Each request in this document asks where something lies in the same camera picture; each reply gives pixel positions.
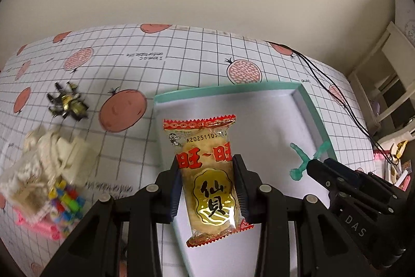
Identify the green plastic dragonfly toy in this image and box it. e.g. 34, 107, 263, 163
290, 141, 331, 181

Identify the cream square hair claw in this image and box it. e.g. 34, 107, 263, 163
50, 134, 98, 187

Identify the yellow rice cracker packet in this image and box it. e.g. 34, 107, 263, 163
163, 114, 254, 247

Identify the pomegranate print grid bedsheet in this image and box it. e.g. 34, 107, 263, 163
0, 22, 387, 277

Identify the pink hair clip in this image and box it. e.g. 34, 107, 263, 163
13, 207, 61, 241

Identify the teal shallow cardboard tray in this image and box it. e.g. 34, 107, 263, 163
154, 82, 329, 276

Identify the white wooden shelf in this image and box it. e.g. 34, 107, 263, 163
348, 0, 414, 135

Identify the clutter pile on floor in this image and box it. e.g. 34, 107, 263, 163
373, 137, 414, 191

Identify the black gold robot toy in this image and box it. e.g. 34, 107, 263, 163
46, 82, 89, 121

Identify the cream lace scrunchie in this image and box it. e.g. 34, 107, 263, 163
1, 125, 60, 224

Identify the black cable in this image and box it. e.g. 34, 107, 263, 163
265, 40, 401, 167

